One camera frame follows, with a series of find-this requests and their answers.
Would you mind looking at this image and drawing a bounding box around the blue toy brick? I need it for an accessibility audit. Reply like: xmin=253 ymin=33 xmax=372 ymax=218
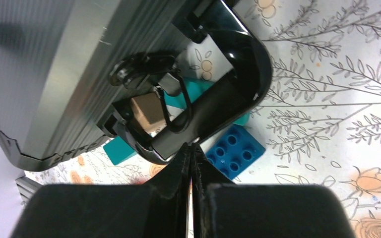
xmin=205 ymin=124 xmax=266 ymax=180

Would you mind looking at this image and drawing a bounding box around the floral table mat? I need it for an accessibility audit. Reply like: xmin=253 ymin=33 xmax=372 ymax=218
xmin=24 ymin=0 xmax=381 ymax=238

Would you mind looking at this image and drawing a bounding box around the teal triangular toy block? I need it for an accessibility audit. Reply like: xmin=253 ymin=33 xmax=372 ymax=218
xmin=103 ymin=136 xmax=137 ymax=166

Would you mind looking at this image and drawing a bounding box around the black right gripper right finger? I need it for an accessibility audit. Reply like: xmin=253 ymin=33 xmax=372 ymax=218
xmin=190 ymin=144 xmax=354 ymax=238

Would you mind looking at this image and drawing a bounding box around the black poker set case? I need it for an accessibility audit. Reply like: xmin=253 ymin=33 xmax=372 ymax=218
xmin=0 ymin=0 xmax=272 ymax=172

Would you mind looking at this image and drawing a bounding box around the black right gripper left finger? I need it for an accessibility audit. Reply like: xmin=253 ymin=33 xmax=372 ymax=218
xmin=12 ymin=144 xmax=190 ymax=238

